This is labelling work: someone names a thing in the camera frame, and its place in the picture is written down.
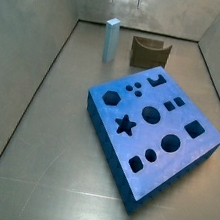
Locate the light blue rectangular block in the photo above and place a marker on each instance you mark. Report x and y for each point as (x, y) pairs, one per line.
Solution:
(111, 38)

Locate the blue shape sorter board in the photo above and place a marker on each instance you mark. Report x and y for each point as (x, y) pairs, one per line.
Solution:
(151, 132)

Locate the dark curved holder bracket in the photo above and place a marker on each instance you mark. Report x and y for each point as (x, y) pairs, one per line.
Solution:
(148, 53)

